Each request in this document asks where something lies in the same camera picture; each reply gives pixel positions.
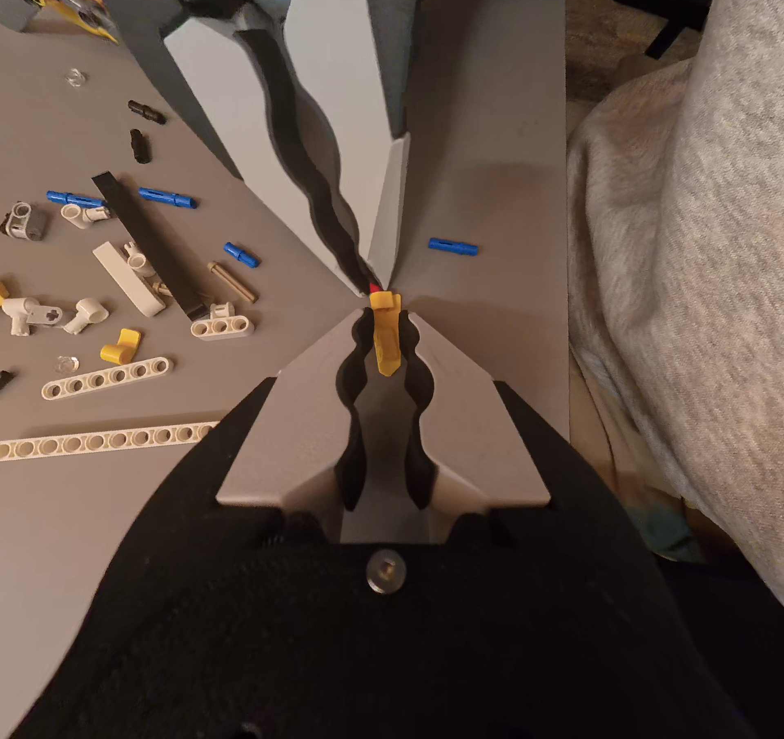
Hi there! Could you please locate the grey lego connector block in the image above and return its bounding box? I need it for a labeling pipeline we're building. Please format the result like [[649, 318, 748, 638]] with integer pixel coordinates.
[[0, 201, 49, 242]]

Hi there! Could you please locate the long white lego beam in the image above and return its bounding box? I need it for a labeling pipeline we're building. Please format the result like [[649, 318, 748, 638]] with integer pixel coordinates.
[[0, 422, 220, 462]]

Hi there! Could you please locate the short white lego beam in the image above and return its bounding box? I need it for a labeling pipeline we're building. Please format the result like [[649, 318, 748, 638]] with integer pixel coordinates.
[[41, 356, 174, 401]]

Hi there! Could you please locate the white lego connector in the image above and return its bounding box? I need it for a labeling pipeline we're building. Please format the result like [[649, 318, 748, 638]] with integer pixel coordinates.
[[60, 203, 114, 229], [122, 241, 159, 278], [0, 297, 40, 337], [63, 298, 110, 336]]

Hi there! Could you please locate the tan lego axle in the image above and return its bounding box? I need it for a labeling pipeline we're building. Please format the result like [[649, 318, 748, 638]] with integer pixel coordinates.
[[207, 261, 259, 305]]

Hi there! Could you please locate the yellow lego lever piece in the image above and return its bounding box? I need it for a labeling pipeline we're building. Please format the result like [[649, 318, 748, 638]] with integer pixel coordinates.
[[370, 291, 404, 377]]

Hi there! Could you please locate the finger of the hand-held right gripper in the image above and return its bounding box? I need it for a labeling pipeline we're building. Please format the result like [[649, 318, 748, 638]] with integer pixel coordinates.
[[164, 15, 383, 297], [283, 0, 425, 289]]

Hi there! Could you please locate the yellow lego connector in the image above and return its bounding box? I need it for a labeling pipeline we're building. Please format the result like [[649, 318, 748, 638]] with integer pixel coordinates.
[[100, 328, 142, 365]]

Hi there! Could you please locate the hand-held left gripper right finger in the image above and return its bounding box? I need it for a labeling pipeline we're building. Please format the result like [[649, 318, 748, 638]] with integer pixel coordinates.
[[398, 309, 552, 545]]

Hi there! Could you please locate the white lego tile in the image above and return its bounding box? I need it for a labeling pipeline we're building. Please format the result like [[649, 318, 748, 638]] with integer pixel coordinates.
[[92, 241, 167, 317]]

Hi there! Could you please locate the white three-hole lego beam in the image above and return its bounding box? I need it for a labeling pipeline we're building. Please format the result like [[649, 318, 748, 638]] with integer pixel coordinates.
[[190, 302, 256, 342]]

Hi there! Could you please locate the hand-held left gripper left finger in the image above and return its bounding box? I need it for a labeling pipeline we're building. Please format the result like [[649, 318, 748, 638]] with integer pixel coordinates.
[[216, 307, 374, 544]]

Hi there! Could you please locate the black lego beam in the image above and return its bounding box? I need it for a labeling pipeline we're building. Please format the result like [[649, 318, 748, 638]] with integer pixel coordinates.
[[92, 171, 209, 321]]

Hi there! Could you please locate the grey sweatshirt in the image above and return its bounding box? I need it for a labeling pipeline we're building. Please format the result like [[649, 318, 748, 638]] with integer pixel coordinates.
[[566, 0, 784, 605]]

